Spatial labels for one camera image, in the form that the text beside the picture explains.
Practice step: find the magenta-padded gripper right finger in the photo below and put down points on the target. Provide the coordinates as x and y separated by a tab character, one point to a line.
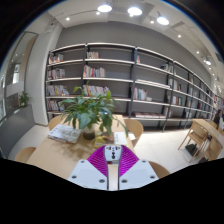
138	173

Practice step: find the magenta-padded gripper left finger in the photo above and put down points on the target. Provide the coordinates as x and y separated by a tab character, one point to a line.
86	173

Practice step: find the white charger block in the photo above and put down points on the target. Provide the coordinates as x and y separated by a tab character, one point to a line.
113	153

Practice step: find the yellow book stack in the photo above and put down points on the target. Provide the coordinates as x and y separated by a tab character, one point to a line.
100	140

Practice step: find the white book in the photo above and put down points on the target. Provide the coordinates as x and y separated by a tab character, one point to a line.
65	133

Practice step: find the green potted plant white pot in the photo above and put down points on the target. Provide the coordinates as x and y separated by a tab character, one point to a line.
86	111

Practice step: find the small green potted plant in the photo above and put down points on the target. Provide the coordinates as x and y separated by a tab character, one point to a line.
24	99

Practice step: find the person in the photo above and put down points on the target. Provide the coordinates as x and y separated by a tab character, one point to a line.
218	118

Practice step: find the grey shelf unit with books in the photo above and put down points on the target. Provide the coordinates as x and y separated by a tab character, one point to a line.
110	53

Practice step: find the round ceiling lights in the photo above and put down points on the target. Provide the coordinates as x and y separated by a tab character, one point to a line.
134	11

